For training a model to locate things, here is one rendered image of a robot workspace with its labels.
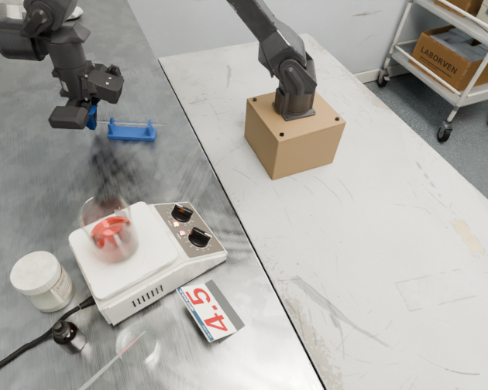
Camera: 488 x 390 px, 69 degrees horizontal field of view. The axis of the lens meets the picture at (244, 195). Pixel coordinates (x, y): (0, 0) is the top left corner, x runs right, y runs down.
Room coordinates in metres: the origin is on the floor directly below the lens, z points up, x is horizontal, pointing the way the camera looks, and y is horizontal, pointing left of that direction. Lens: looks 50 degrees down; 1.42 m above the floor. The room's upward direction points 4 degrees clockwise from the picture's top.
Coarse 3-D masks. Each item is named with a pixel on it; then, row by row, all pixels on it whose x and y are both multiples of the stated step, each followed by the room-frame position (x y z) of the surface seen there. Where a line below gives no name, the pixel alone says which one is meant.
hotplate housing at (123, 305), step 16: (176, 240) 0.28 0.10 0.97; (208, 256) 0.27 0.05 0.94; (224, 256) 0.28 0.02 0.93; (160, 272) 0.22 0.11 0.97; (176, 272) 0.23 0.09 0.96; (192, 272) 0.25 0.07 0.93; (128, 288) 0.20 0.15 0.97; (144, 288) 0.20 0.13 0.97; (160, 288) 0.21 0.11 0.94; (176, 288) 0.23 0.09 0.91; (80, 304) 0.18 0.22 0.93; (112, 304) 0.18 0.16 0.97; (128, 304) 0.18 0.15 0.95; (144, 304) 0.20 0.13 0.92; (112, 320) 0.17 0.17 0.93
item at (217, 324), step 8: (192, 288) 0.23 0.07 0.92; (200, 288) 0.23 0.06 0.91; (192, 296) 0.21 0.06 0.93; (200, 296) 0.22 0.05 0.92; (208, 296) 0.22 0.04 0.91; (192, 304) 0.20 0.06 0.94; (200, 304) 0.20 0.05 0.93; (208, 304) 0.21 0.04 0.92; (200, 312) 0.19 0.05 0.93; (208, 312) 0.19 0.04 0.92; (216, 312) 0.20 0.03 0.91; (208, 320) 0.18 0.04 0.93; (216, 320) 0.18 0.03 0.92; (224, 320) 0.19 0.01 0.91; (208, 328) 0.17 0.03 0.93; (216, 328) 0.17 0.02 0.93; (224, 328) 0.17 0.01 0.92; (216, 336) 0.16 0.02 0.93
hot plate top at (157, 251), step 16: (144, 208) 0.32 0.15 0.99; (144, 224) 0.29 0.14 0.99; (160, 224) 0.29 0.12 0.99; (80, 240) 0.26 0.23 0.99; (144, 240) 0.26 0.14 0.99; (160, 240) 0.27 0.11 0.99; (80, 256) 0.23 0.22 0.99; (96, 256) 0.23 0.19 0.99; (144, 256) 0.24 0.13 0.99; (160, 256) 0.24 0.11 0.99; (176, 256) 0.24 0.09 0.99; (96, 272) 0.21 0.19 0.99; (112, 272) 0.21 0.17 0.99; (128, 272) 0.21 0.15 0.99; (144, 272) 0.21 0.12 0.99; (96, 288) 0.19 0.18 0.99; (112, 288) 0.19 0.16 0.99
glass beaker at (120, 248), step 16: (80, 208) 0.25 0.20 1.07; (96, 208) 0.27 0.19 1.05; (112, 208) 0.28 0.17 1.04; (128, 208) 0.27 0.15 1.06; (80, 224) 0.23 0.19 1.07; (128, 224) 0.24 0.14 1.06; (96, 240) 0.22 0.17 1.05; (112, 240) 0.22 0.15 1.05; (128, 240) 0.24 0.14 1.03; (112, 256) 0.22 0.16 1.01; (128, 256) 0.23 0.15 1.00
